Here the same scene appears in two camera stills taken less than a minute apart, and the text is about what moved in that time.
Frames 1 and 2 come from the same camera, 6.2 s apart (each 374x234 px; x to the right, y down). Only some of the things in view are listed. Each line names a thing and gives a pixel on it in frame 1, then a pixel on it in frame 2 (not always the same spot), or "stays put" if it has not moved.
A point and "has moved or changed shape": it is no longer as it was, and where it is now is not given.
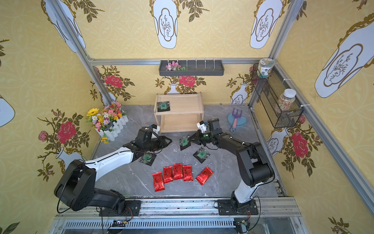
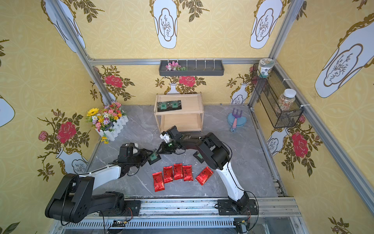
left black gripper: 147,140 → 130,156
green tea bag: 163,106 stays put
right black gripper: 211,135 → 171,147
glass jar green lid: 265,67 stays put
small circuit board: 119,223 stays put
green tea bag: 201,154 stays put
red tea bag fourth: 188,173 stays put
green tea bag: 147,158 has moved or changed shape
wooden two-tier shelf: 186,110 stays put
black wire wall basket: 281,106 stays put
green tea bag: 184,143 has moved or changed shape
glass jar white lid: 286,101 stays put
